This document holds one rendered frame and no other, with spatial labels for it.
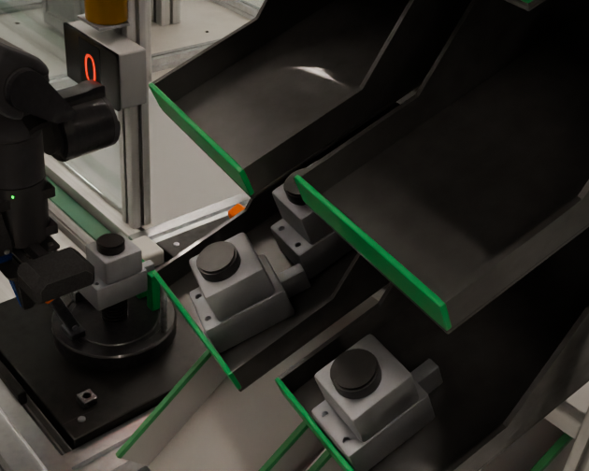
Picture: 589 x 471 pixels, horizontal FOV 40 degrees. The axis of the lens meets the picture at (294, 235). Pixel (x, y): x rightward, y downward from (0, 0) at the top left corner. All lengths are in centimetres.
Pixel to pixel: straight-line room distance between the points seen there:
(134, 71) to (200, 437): 44
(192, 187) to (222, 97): 88
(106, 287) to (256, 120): 40
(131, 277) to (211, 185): 57
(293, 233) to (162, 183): 85
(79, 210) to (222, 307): 67
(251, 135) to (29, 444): 46
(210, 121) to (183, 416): 32
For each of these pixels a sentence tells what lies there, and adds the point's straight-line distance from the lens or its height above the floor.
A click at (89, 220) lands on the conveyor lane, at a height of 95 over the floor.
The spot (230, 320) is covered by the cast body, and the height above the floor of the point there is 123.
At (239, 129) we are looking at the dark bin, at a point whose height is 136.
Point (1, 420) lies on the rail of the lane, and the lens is 90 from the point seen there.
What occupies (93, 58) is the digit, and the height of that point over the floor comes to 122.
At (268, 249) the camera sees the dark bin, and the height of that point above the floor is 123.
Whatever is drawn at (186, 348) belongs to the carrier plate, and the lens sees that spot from 94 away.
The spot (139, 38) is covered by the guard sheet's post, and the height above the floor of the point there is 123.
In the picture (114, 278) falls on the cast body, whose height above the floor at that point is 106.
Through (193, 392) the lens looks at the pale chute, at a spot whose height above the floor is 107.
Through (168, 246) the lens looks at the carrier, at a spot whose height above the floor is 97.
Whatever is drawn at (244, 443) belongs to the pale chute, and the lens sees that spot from 73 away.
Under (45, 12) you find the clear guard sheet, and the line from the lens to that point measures 123.
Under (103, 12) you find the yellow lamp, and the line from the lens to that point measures 98.
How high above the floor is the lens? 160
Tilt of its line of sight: 34 degrees down
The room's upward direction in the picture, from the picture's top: 6 degrees clockwise
